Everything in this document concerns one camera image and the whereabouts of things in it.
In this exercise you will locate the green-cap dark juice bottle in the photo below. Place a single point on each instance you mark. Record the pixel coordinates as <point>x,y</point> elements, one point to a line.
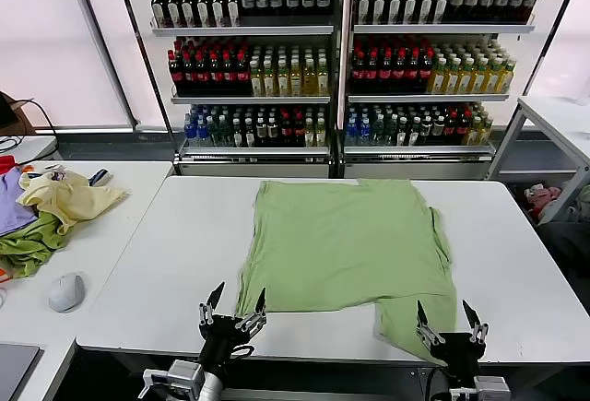
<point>216,7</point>
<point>379,4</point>
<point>186,7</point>
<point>232,7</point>
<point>364,4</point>
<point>441,4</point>
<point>172,7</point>
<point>410,4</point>
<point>394,4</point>
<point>158,7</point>
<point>426,4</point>
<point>201,7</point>

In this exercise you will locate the small blue drink bottle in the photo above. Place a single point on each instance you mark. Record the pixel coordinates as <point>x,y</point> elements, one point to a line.
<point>201,133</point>
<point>189,133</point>
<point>351,133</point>
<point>364,133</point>

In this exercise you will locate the dark fabric object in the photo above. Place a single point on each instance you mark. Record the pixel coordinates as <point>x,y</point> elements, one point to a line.
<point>571,253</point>

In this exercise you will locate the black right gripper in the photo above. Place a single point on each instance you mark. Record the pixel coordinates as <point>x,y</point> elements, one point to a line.
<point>461,352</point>

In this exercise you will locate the small red-cap dark bottle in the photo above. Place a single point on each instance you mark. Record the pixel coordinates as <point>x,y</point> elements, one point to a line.
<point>462,133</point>
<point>450,133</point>
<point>286,133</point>
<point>298,133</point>

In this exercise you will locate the beverage shelf unit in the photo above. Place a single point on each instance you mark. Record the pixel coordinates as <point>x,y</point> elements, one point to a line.
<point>442,28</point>
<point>239,31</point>

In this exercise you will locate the white metal side table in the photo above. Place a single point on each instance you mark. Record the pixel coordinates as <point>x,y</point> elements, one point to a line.
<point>544,113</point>

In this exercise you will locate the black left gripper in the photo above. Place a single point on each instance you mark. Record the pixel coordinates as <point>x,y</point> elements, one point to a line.
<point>221,338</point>

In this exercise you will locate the purple garment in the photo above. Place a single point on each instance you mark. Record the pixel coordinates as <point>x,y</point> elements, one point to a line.
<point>11,207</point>

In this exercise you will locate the blue white striped item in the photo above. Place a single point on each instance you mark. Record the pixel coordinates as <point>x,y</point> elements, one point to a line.
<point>99,177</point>

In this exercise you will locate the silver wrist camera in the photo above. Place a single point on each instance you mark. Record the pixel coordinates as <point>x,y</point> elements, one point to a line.
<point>492,389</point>
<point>182,378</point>

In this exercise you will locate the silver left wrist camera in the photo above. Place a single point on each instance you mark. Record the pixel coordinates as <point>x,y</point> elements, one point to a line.
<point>182,378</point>

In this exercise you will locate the pink clothes heap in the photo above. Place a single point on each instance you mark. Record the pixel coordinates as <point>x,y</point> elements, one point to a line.
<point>544,198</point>

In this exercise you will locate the white clothing tags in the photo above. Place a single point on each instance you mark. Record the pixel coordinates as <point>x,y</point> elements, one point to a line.
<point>56,174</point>

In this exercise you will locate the green-cap yellow tea bottle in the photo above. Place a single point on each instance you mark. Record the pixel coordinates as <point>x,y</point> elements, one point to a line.
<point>452,79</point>
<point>439,79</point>
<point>479,79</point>
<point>493,79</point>
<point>465,79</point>
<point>507,79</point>

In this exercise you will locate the red garment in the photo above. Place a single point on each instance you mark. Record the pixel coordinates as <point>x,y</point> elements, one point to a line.
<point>5,163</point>

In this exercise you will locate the white computer mouse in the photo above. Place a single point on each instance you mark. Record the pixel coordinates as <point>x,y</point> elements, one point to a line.
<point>67,292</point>

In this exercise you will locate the small pale yellow bottle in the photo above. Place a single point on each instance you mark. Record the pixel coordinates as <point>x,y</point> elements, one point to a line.
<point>484,133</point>
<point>472,133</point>
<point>309,133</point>
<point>320,133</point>

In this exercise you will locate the small orange item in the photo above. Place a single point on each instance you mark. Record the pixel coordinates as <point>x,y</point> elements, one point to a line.
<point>3,276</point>

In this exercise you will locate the light green polo shirt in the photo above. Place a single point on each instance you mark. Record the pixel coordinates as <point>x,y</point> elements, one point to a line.
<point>345,244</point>

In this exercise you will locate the pale yellow garment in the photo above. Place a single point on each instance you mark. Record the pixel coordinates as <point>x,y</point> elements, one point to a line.
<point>69,200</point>

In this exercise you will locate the small green drink bottle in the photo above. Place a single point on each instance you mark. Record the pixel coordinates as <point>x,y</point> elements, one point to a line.
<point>378,133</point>
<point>391,133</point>
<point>213,133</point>

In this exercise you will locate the brown cardboard box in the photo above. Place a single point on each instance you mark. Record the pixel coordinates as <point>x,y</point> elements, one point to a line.
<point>23,117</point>

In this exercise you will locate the small dark white-cap bottle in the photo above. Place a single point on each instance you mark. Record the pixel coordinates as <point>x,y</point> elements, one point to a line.
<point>237,133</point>
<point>249,133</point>
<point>414,133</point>
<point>261,133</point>
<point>425,133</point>
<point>402,133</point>
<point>438,133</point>
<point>273,133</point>

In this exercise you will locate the grey green clothes heap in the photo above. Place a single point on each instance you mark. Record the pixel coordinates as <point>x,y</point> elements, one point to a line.
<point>581,207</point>

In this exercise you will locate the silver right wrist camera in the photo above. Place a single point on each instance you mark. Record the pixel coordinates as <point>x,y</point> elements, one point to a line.
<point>492,389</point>

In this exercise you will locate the red-cap cola bottle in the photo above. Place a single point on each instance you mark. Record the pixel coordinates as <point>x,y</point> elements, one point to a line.
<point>358,74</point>
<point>187,74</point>
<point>386,74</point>
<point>414,74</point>
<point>174,74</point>
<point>428,74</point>
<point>227,74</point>
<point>201,74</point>
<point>400,74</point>
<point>214,74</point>
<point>372,74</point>
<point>241,74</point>

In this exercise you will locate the crumpled green garment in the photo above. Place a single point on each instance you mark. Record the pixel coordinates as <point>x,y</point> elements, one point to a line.
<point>27,249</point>

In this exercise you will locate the black diagonal pole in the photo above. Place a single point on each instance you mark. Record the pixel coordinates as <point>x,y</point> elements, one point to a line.
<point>553,27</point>
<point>143,50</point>

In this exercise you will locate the white-cap yellow drink bottle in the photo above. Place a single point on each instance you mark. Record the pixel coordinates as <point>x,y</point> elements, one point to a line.
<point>268,80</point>
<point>255,80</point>
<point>282,80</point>
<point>296,80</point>
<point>322,80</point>
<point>310,80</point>

